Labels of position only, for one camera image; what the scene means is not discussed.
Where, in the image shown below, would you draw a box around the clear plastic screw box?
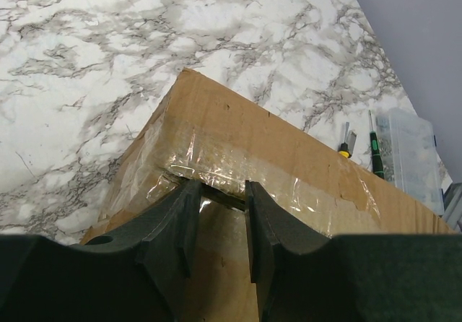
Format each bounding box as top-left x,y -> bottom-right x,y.
375,108 -> 444,216

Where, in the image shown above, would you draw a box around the yellow handled stubby screwdriver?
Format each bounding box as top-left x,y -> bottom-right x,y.
338,122 -> 357,159

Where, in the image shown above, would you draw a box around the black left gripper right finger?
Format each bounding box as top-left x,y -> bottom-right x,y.
245,181 -> 461,321

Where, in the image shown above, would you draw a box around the brown cardboard express box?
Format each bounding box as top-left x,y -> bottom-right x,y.
85,69 -> 457,321

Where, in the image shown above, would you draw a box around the aluminium side rail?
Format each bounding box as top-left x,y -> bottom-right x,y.
442,183 -> 462,232

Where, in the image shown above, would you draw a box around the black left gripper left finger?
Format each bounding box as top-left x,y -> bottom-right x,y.
1,180 -> 202,321

